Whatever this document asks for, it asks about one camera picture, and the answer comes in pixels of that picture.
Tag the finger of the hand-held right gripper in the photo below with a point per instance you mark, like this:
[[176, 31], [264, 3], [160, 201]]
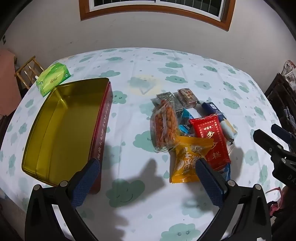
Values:
[[279, 131], [263, 139]]

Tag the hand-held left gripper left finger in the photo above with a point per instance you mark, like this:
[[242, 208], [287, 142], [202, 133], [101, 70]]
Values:
[[85, 183]]

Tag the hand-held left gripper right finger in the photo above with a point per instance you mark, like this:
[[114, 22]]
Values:
[[210, 183]]

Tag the orange yellow snack packet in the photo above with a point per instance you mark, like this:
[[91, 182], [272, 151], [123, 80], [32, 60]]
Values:
[[187, 160]]

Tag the navy and white snack packet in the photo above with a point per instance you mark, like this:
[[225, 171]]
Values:
[[227, 127]]

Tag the gold and red tin box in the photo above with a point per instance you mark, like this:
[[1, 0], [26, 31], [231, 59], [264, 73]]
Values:
[[64, 129]]

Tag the light blue plum packet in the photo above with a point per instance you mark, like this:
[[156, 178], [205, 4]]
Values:
[[186, 127]]

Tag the clear orange cracker packet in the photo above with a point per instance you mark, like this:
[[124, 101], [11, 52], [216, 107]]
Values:
[[164, 125]]

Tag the brown red snack packet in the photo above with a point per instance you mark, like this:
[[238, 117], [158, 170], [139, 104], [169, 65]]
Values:
[[188, 98]]

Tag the dark seaweed snack packet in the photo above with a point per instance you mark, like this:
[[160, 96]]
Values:
[[166, 97]]

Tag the dark wooden furniture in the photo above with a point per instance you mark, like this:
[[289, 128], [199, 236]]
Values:
[[282, 97]]

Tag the printed paper bundle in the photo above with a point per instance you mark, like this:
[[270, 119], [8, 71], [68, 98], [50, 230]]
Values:
[[290, 71]]

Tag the cloud print tablecloth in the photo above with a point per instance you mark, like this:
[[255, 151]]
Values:
[[185, 69]]

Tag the green tissue pack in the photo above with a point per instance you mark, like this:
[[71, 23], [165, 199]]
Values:
[[52, 78]]

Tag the pink cloth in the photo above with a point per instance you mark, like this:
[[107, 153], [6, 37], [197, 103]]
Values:
[[7, 81]]

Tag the bamboo chair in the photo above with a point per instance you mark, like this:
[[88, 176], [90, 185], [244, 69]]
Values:
[[23, 69]]

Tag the wooden framed window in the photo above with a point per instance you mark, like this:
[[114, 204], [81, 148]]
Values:
[[152, 10]]

